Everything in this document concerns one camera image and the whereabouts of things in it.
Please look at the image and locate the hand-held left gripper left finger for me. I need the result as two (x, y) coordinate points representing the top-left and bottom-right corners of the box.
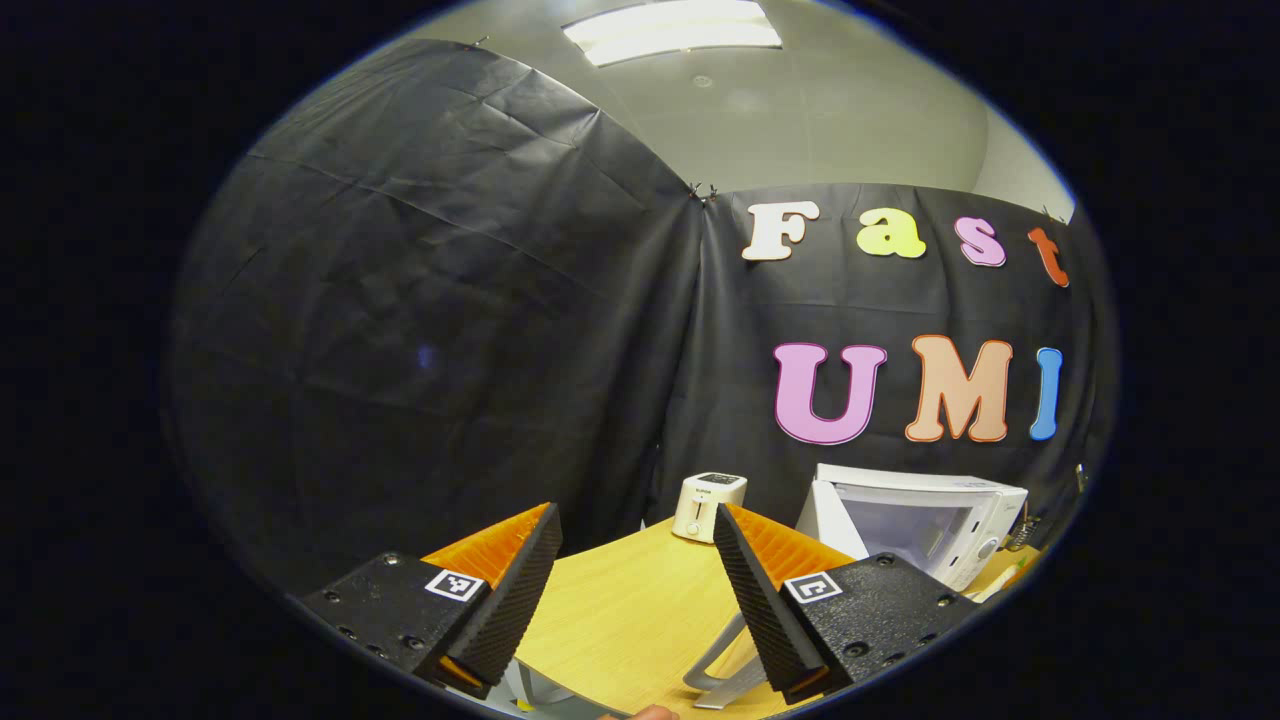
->
(300, 502), (564, 701)

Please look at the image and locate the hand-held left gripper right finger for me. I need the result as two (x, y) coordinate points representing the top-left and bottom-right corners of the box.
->
(712, 502), (981, 706)

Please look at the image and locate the white microwave oven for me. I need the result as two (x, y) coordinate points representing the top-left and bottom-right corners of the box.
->
(795, 463), (1029, 593)

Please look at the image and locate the white tray of green vegetables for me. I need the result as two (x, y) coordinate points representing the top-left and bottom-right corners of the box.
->
(975, 555), (1036, 604)

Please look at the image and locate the white toaster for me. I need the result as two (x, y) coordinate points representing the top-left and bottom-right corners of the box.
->
(672, 472), (748, 544)

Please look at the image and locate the black backdrop cloth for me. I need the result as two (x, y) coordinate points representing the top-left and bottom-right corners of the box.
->
(165, 38), (1116, 601)

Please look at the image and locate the ceiling light panel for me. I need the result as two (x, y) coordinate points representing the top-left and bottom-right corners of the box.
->
(562, 0), (783, 68)

